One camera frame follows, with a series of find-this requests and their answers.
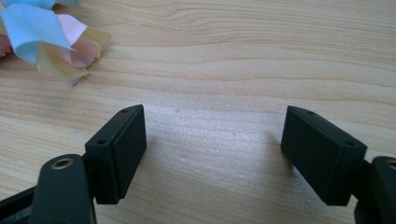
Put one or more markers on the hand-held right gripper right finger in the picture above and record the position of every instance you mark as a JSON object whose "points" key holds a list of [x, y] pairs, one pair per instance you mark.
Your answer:
{"points": [[323, 155]]}

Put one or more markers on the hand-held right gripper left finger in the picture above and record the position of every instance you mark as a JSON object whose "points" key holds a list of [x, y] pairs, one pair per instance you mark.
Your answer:
{"points": [[120, 155]]}

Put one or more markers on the pale yellow cloth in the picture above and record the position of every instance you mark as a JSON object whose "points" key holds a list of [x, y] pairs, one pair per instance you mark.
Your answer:
{"points": [[59, 67]]}

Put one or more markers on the light pink cloth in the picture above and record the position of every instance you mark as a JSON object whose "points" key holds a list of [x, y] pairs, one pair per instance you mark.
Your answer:
{"points": [[83, 53]]}

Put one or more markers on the light blue cloth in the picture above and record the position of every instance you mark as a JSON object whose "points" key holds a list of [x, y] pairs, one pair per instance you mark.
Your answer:
{"points": [[29, 29]]}

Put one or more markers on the rose pink cloth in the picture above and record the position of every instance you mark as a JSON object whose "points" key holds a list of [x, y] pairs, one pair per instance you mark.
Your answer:
{"points": [[3, 45]]}

